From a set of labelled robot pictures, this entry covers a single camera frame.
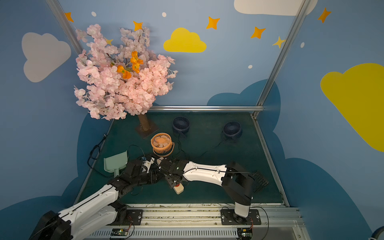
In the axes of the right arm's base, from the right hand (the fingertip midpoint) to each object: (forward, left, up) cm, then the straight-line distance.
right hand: (175, 176), depth 84 cm
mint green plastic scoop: (+8, +40, -4) cm, 41 cm away
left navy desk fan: (+34, +1, +4) cm, 35 cm away
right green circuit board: (-23, -37, -6) cm, 44 cm away
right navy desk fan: (+34, -35, +3) cm, 49 cm away
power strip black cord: (+14, +59, -7) cm, 61 cm away
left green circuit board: (-27, +24, -5) cm, 37 cm away
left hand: (+1, +7, +1) cm, 8 cm away
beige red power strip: (-6, -3, -2) cm, 7 cm away
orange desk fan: (+19, +11, +3) cm, 23 cm away
